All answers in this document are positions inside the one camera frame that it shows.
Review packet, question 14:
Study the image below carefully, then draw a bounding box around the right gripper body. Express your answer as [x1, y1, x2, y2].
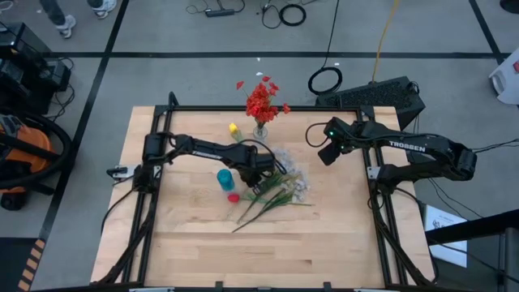
[330, 121, 368, 153]

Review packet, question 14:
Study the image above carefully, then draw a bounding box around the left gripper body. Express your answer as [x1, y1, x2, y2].
[238, 156, 271, 187]

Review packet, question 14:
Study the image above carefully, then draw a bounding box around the white blossom spray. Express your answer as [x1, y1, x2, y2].
[236, 146, 309, 225]
[231, 174, 312, 234]

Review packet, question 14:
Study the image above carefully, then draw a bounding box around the red artificial tulip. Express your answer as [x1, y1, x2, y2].
[226, 192, 315, 208]

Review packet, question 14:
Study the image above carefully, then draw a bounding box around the blue textured glass vase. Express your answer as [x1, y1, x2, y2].
[216, 168, 237, 193]

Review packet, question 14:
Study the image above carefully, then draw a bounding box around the clear ribbed glass vase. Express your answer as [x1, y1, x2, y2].
[251, 123, 269, 144]

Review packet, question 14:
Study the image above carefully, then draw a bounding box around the yellow artificial tulip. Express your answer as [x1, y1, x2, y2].
[227, 122, 245, 144]

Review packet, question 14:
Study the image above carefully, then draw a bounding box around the red blossom spray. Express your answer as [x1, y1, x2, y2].
[235, 75, 281, 129]
[244, 75, 292, 129]

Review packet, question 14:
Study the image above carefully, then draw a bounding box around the white paper sheet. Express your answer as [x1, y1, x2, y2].
[422, 204, 469, 269]

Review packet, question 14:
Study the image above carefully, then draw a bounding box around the black beam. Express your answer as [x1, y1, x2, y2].
[424, 208, 519, 247]

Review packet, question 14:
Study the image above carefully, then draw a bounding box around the black power strip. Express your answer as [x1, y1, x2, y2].
[204, 8, 236, 19]

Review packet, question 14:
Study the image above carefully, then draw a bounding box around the white device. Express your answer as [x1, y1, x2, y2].
[488, 46, 519, 106]

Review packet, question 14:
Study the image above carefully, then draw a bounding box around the orange vacuum cleaner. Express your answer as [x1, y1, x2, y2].
[0, 113, 54, 212]

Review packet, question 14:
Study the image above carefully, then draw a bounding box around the black equipment stack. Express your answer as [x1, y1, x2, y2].
[0, 22, 73, 115]

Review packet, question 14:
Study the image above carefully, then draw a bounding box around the person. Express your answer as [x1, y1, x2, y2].
[38, 0, 118, 41]

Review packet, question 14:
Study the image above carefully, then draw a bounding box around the black hazard striped mat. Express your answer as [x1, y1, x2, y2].
[0, 237, 46, 292]

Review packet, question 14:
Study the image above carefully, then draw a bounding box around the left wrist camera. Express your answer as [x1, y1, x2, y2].
[259, 153, 277, 174]

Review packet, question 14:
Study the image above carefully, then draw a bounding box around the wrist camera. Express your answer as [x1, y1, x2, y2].
[259, 153, 277, 174]
[323, 116, 346, 142]

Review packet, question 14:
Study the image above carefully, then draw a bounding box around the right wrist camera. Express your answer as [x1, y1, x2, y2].
[323, 116, 346, 142]

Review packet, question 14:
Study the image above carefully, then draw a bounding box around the black hanging cable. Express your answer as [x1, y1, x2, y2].
[307, 0, 344, 97]

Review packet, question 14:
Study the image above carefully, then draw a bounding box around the black table frame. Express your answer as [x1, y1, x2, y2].
[91, 91, 441, 292]

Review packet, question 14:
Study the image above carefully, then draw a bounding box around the yellow hanging cable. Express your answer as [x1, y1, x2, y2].
[371, 0, 401, 84]

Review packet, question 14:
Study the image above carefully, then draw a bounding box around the coiled black cable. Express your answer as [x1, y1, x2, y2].
[261, 0, 308, 30]

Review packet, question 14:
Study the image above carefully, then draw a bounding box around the grey metal post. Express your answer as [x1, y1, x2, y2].
[501, 226, 519, 292]

